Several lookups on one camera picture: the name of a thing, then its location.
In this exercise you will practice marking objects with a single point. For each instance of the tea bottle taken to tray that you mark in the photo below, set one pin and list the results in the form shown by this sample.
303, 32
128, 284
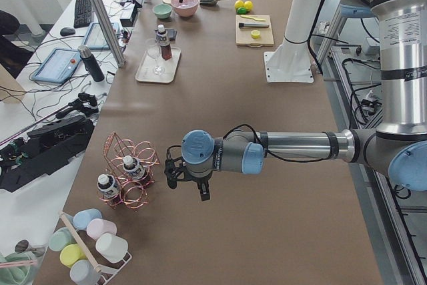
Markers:
164, 43

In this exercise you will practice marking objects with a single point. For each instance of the copper wire bottle basket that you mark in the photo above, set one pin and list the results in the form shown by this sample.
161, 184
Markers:
133, 194

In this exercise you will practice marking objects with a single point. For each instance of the tea bottle rear in basket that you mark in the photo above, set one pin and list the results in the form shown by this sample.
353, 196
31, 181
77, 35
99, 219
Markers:
136, 171

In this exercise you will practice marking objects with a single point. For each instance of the tea bottle in basket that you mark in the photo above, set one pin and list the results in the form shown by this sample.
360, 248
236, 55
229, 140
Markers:
136, 171
109, 188

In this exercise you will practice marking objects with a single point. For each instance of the tea bottle front in basket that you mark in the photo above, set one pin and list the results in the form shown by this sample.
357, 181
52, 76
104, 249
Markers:
109, 188

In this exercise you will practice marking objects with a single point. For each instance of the pink bowl with ice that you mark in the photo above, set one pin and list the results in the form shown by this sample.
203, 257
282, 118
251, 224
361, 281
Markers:
186, 8

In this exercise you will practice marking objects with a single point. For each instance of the green bowl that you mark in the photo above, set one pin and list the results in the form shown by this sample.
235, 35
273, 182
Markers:
162, 11

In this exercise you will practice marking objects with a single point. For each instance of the grey folded cloth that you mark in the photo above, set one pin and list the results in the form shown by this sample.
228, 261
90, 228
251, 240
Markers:
171, 33

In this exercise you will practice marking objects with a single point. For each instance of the yellow lemon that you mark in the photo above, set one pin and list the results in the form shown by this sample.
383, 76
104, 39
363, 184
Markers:
248, 5
238, 4

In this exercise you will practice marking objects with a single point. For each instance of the green lime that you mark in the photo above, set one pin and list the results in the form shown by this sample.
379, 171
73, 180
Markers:
241, 11

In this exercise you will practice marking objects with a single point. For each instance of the clear wine glass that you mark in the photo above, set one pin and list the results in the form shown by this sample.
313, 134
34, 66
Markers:
154, 52

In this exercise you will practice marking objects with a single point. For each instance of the yellow plastic knife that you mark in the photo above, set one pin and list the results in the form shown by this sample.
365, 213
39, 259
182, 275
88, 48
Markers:
252, 18

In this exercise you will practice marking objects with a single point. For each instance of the steel muddler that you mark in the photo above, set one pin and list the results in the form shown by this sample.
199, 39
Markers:
242, 25

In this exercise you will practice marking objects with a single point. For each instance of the wooden cutting board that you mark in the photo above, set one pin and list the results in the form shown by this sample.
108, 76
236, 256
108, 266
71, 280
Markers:
243, 36

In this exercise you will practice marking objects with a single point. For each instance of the half lemon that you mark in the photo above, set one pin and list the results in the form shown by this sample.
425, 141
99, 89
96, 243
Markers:
255, 34

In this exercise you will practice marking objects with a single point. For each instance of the black keyboard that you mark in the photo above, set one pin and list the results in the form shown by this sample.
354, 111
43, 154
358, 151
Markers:
83, 13

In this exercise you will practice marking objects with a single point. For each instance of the blue teach pendant far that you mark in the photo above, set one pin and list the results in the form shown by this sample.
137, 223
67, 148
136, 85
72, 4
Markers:
94, 38

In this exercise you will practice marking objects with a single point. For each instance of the blue teach pendant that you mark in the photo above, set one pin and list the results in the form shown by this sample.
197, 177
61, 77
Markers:
94, 38
58, 67

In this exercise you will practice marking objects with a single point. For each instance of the white cup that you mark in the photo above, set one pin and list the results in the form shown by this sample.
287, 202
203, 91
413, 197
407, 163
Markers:
113, 248

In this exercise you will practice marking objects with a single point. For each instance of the pink cup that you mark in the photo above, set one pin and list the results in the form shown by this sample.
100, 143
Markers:
97, 227

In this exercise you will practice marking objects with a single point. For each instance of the black thermos bottle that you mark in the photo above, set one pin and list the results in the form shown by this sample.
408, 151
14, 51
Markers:
90, 63

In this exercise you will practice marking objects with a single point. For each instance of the black computer mouse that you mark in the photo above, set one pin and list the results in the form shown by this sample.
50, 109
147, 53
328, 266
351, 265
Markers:
67, 31

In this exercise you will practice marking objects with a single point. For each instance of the blue cup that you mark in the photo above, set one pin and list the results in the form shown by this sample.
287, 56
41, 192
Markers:
83, 218

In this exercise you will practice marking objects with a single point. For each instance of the white cup rack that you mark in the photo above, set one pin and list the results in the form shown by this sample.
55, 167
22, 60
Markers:
107, 269

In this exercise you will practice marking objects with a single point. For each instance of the blue teach pendant near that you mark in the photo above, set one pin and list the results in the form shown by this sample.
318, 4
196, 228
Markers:
58, 67

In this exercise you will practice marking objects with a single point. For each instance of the grey cup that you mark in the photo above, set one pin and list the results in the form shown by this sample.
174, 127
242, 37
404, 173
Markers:
83, 273

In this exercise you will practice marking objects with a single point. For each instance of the yellow cup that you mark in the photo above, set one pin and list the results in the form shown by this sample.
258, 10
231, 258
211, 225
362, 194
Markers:
71, 254

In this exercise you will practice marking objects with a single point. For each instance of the green cup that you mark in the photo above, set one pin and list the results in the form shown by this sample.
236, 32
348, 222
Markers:
60, 239

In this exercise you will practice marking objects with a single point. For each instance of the black foam case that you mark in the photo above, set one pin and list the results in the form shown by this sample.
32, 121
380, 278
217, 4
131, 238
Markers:
45, 151

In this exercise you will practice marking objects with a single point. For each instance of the steel jigger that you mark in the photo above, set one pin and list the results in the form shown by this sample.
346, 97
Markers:
24, 246

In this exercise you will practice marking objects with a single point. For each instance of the aluminium frame post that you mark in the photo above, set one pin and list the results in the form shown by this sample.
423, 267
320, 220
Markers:
108, 32

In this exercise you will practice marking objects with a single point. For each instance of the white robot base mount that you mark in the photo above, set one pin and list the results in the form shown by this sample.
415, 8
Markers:
291, 61

